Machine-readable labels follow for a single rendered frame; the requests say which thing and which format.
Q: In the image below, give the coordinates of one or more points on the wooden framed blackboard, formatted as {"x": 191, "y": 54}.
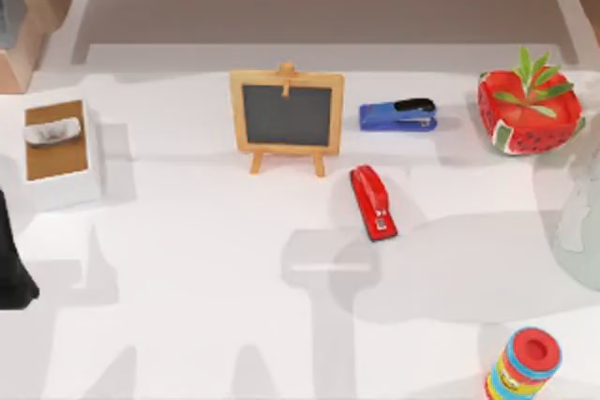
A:
{"x": 287, "y": 114}

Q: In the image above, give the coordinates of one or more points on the red stapler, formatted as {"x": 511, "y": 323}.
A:
{"x": 372, "y": 201}

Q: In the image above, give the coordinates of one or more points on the blue stapler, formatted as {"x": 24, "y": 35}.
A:
{"x": 384, "y": 118}

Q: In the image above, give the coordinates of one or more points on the watermelon plant pot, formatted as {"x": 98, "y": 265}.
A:
{"x": 529, "y": 109}

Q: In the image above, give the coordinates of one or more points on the white tissue box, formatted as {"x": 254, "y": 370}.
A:
{"x": 61, "y": 156}

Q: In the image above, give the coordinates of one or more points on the stack of coloured rings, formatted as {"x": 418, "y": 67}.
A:
{"x": 522, "y": 367}

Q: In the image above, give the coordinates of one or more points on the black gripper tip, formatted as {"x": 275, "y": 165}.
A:
{"x": 11, "y": 264}

